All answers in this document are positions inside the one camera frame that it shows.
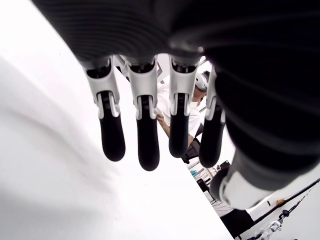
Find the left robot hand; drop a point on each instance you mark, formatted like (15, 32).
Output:
(225, 37)

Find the black chair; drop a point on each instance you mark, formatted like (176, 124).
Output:
(192, 150)

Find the seated person in white shirt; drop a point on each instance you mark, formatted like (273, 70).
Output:
(163, 100)

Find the black box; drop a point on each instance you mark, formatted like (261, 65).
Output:
(237, 222)

